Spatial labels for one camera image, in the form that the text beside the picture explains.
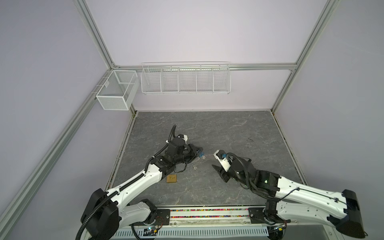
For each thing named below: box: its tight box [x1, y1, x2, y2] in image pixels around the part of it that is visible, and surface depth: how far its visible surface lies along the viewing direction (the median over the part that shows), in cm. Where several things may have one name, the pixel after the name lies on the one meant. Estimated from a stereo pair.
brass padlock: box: [166, 174, 177, 183], surface depth 87 cm
